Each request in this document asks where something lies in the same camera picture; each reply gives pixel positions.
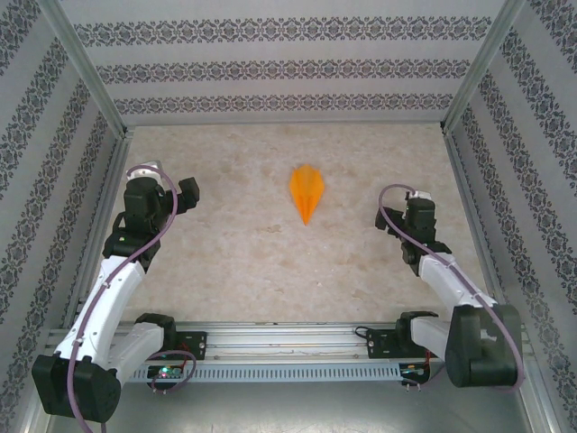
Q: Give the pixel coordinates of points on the orange paper sheet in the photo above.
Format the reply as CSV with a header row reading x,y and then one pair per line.
x,y
306,189

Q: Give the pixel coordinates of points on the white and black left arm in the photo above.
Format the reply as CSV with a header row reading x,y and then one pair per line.
x,y
108,306

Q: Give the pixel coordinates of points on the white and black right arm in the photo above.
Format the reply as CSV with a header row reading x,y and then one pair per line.
x,y
455,284

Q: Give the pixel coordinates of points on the grey metal sheet tray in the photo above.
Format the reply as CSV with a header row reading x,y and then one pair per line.
x,y
288,410

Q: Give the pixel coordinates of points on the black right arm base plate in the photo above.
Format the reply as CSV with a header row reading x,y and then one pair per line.
x,y
378,345

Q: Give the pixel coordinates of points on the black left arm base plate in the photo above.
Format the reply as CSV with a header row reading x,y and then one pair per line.
x,y
194,345

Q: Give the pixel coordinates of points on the aluminium frame post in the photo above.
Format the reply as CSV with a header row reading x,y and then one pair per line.
x,y
486,58
81,58

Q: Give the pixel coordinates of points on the aluminium wall-foot rail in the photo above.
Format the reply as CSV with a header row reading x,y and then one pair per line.
x,y
284,122

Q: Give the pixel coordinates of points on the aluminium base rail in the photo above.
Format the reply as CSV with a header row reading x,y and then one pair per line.
x,y
288,343

